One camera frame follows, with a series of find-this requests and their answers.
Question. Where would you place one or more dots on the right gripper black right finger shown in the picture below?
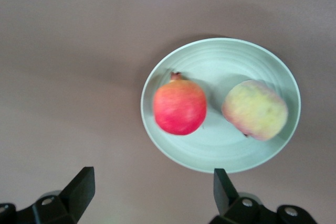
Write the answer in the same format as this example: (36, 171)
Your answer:
(225, 195)

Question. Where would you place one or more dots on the yellow pink apple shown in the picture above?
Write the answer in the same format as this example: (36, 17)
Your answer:
(256, 110)

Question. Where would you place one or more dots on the brown table cover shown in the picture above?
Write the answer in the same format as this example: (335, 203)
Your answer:
(78, 51)

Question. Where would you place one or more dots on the red apple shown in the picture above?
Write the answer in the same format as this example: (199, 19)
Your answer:
(179, 106)

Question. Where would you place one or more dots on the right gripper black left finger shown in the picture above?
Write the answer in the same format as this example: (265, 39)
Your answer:
(78, 192)

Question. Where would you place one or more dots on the light green round plate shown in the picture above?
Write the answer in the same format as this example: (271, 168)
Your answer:
(218, 153)

